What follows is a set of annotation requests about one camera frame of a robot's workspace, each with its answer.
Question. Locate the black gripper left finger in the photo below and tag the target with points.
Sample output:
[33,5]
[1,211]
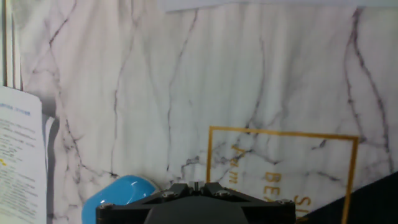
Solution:
[177,190]

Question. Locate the pink black marble print cloth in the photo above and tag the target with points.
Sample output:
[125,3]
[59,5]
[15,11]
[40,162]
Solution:
[217,77]

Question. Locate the blue and white desk lamp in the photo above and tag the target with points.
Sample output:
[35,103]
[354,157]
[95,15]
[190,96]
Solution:
[118,194]

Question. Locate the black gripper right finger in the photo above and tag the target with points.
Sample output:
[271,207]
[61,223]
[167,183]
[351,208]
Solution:
[214,189]

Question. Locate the printed text paper sheet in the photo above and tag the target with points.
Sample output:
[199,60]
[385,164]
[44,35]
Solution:
[18,155]

